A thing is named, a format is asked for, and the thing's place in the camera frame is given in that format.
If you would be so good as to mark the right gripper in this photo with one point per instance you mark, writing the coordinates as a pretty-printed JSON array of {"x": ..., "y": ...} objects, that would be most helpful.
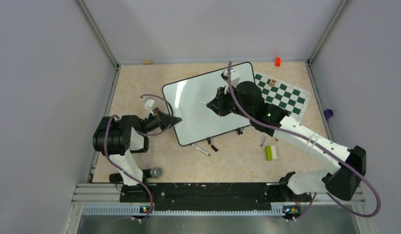
[{"x": 221, "y": 96}]

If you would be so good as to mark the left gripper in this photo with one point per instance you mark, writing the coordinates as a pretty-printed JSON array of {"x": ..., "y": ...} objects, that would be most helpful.
[{"x": 165, "y": 121}]

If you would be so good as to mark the white whiteboard black frame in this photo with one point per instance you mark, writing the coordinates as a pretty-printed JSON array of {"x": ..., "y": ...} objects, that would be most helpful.
[{"x": 198, "y": 122}]

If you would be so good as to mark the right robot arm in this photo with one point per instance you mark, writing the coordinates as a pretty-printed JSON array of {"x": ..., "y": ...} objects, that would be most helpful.
[{"x": 340, "y": 163}]

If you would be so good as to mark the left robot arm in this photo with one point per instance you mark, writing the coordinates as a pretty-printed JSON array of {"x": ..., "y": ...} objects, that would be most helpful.
[{"x": 119, "y": 138}]

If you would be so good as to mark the green cap marker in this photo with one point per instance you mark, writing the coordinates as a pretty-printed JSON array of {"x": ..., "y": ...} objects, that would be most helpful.
[{"x": 201, "y": 150}]

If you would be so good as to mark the microphone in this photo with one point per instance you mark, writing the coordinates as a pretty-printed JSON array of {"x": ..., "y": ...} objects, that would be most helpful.
[{"x": 155, "y": 172}]

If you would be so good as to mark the green lego brick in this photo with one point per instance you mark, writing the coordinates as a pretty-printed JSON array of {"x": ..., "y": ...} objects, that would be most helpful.
[{"x": 268, "y": 153}]

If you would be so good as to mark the orange block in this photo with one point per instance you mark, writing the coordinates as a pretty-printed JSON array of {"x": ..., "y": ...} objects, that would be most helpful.
[{"x": 278, "y": 61}]

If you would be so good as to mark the green white chess mat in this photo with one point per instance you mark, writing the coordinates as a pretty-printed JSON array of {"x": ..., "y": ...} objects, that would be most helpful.
[{"x": 284, "y": 95}]

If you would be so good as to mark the white lego brick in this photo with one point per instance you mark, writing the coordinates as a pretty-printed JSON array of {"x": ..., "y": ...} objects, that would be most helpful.
[{"x": 274, "y": 152}]

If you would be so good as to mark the purple block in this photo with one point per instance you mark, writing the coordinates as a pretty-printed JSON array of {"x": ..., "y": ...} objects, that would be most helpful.
[{"x": 328, "y": 113}]

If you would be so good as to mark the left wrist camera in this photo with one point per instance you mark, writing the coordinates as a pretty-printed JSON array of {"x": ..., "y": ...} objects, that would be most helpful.
[{"x": 149, "y": 105}]

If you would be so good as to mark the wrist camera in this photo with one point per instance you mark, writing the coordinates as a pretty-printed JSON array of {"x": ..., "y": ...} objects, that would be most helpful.
[
  {"x": 233, "y": 75},
  {"x": 149, "y": 105}
]

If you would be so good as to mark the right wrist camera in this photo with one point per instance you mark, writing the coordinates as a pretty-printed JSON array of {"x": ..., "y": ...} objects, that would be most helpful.
[{"x": 233, "y": 75}]

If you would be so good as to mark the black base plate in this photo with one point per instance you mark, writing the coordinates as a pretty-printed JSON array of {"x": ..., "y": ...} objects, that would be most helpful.
[{"x": 204, "y": 197}]

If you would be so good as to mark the slotted cable duct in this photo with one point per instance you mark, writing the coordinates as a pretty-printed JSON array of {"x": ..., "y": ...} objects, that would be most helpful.
[{"x": 138, "y": 211}]

